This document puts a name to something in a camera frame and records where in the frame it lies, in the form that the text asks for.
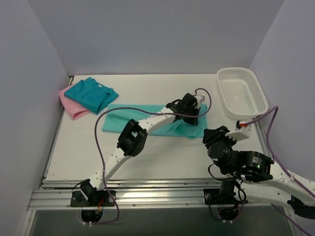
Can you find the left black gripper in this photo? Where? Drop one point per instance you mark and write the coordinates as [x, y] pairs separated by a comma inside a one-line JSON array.
[[192, 114]]

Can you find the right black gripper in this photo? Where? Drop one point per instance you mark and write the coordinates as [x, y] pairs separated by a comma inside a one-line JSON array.
[[215, 135]]

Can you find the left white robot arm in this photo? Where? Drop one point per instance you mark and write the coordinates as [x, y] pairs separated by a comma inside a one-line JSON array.
[[133, 138]]

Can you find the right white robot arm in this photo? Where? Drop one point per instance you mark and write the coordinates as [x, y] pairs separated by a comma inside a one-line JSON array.
[[252, 176]]

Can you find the white perforated plastic basket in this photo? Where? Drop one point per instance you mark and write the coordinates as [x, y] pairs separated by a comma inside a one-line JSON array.
[[241, 95]]

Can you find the folded teal t shirt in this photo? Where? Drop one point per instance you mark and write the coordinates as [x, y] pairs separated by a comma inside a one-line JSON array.
[[91, 94]]

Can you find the folded pink t shirt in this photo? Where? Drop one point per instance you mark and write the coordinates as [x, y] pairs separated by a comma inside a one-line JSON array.
[[73, 109]]

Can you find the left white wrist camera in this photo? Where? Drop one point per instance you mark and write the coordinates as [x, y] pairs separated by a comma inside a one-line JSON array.
[[200, 98]]

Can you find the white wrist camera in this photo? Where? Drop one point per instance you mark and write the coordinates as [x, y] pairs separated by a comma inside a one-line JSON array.
[[242, 131], [200, 98]]

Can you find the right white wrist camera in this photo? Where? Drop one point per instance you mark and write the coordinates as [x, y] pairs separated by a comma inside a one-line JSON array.
[[242, 131]]

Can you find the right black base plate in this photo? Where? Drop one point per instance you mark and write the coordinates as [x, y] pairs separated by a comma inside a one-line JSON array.
[[214, 196]]

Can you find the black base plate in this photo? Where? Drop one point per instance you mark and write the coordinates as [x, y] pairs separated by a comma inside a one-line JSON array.
[[214, 196], [101, 199]]

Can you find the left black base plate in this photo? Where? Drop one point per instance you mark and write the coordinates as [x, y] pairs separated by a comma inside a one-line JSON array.
[[101, 199]]

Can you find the aluminium frame rail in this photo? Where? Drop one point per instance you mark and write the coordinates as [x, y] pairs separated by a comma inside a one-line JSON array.
[[170, 172]]

